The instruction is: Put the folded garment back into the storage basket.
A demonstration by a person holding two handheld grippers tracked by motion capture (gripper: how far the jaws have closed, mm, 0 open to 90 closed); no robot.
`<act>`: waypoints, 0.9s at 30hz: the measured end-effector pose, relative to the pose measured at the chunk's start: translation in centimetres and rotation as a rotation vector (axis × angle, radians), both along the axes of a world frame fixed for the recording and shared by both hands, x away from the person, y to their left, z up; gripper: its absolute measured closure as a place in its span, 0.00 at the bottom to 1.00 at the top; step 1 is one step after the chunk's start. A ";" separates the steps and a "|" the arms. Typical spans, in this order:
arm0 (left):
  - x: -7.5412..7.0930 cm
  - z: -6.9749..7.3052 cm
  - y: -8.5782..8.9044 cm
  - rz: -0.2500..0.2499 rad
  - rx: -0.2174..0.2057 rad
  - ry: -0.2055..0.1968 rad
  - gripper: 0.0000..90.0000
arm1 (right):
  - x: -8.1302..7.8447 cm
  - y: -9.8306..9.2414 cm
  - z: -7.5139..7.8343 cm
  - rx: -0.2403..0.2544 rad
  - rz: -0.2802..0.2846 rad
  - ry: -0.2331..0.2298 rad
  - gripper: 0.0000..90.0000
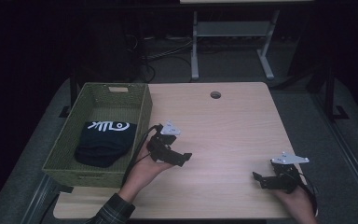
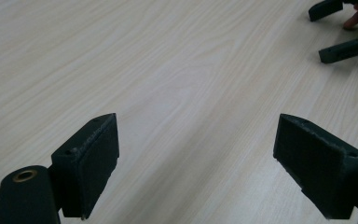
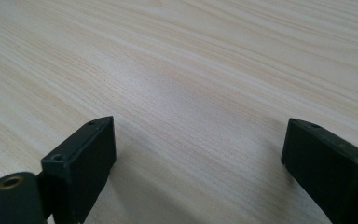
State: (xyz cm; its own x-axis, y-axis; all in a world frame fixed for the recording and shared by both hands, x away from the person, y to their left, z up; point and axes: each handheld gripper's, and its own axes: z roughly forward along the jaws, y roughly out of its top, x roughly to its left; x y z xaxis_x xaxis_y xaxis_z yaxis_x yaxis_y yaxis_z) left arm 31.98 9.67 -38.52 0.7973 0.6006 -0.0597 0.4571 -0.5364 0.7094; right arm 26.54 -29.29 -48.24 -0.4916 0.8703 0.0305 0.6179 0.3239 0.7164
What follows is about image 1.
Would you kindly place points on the black garment with white print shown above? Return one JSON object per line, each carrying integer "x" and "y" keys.
{"x": 105, "y": 146}

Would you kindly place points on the round table grommet hole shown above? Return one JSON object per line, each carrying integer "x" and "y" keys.
{"x": 215, "y": 95}

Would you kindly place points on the black metal stand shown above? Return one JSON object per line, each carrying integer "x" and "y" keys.
{"x": 331, "y": 93}

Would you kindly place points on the person's left hand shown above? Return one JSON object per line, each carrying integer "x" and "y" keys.
{"x": 143, "y": 174}

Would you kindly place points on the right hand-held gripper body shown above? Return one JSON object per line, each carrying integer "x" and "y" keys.
{"x": 287, "y": 177}

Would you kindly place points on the green woven basket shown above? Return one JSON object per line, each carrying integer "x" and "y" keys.
{"x": 112, "y": 112}

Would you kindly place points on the person's right hand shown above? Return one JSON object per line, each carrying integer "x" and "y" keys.
{"x": 301, "y": 208}

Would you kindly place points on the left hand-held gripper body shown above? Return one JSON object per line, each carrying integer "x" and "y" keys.
{"x": 161, "y": 146}

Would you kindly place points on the white metal desk frame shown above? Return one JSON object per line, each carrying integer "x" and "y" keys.
{"x": 230, "y": 29}

